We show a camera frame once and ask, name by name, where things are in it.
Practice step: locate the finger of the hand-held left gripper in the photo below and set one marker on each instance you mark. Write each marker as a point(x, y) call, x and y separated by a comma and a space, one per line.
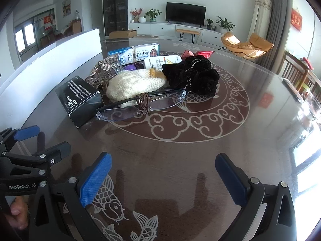
point(26, 133)
point(59, 150)

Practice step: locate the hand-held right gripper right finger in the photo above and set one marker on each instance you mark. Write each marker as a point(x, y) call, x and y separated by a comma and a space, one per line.
point(230, 180)

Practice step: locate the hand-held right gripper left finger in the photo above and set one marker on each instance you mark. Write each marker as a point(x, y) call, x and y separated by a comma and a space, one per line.
point(95, 180)

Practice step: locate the black velvet scrunchie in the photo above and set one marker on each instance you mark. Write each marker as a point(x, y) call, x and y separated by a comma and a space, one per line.
point(200, 80)

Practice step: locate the red candy packet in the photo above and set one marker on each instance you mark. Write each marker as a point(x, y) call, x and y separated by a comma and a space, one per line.
point(203, 54)

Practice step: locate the white sunscreen bottle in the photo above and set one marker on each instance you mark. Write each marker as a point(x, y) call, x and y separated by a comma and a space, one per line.
point(155, 64)

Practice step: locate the blue and white medicine box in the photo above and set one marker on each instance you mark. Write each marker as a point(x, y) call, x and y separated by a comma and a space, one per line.
point(145, 50)

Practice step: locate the dark patterned glass desktop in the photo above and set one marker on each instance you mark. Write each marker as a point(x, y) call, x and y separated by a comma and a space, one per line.
point(190, 155)

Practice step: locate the person's left hand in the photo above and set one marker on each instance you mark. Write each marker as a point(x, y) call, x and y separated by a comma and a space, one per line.
point(18, 210)

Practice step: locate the black printed box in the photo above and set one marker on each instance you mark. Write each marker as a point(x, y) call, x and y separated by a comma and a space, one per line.
point(80, 103)

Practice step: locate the white board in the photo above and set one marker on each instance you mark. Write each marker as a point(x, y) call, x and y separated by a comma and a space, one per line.
point(37, 67)

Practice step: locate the clear rimless glasses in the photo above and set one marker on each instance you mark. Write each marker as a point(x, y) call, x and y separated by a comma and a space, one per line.
point(117, 113)

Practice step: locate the white knitted hat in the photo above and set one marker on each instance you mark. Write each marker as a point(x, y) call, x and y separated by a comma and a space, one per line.
point(130, 85)

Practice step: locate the rhinestone bow hair clip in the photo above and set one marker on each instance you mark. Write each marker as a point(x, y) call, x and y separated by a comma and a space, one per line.
point(110, 66)

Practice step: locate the purple plastic toy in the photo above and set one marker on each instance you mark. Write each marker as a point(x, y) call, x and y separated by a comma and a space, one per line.
point(130, 67)

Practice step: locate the red door poster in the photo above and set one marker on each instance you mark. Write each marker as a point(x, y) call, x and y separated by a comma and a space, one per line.
point(48, 22)

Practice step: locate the dark remote control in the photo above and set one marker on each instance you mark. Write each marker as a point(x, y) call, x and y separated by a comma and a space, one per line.
point(289, 84)

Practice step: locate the wooden dining chair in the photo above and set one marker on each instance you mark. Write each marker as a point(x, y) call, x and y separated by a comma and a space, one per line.
point(298, 72)

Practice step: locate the cardboard box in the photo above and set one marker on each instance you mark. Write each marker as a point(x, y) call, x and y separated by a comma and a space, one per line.
point(123, 34)

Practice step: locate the orange lounge chair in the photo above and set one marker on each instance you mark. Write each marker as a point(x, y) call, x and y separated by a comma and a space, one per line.
point(258, 44)

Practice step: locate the dark glass display cabinet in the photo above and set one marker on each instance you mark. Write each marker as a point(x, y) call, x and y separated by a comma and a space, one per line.
point(115, 7)

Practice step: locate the white round vase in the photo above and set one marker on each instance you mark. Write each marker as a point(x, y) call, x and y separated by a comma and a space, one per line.
point(142, 19)

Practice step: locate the wooden bench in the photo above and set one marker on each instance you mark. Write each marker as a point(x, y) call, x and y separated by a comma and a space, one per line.
point(188, 31)

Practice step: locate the white television cabinet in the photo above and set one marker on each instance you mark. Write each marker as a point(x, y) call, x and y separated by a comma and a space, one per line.
point(155, 29)

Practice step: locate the large leafy potted plant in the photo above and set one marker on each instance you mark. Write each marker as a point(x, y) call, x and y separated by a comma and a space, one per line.
point(225, 23)

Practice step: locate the red flower arrangement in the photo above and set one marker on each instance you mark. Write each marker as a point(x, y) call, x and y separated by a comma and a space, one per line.
point(136, 12)

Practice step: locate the small potted plant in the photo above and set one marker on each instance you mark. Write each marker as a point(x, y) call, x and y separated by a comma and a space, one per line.
point(209, 23)

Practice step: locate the grey curtain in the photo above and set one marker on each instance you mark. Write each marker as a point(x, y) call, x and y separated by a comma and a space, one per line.
point(278, 25)

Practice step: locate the white covered air conditioner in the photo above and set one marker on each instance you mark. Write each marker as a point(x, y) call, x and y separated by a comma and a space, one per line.
point(260, 17)

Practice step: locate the green potted plant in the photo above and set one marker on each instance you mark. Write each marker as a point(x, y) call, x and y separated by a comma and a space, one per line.
point(153, 13)

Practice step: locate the black television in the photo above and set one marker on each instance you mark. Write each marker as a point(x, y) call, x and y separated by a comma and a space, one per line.
point(185, 12)

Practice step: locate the framed wall picture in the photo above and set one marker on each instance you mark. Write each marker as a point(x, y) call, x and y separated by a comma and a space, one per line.
point(66, 7)

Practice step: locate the red wall hanging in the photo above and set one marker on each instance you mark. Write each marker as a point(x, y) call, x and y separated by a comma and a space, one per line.
point(296, 20)

